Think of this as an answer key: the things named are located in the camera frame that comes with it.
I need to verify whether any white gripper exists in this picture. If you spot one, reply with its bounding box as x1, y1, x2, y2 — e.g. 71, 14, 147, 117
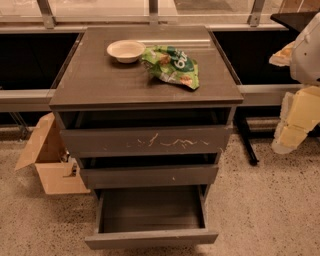
269, 13, 320, 154

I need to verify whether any open cardboard box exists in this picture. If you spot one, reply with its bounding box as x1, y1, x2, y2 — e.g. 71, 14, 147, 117
15, 113, 90, 195

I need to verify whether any dark grey drawer cabinet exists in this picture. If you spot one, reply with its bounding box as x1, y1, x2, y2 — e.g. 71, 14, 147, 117
48, 25, 245, 201

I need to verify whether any black side table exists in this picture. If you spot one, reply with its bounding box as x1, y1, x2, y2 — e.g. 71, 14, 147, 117
234, 11, 320, 166

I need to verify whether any white paper bowl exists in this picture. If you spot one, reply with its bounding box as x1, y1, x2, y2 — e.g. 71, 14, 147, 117
107, 40, 146, 64

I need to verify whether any grey middle drawer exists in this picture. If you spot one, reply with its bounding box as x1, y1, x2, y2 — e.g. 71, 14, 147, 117
80, 153, 218, 189

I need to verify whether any scratched grey top drawer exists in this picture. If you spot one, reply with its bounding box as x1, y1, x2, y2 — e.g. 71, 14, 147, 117
59, 109, 233, 158

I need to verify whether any grey bottom drawer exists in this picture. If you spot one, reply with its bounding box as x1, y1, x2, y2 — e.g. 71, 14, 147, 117
85, 185, 217, 250

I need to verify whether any green chip bag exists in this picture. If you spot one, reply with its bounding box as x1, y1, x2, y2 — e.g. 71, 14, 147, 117
141, 45, 199, 90

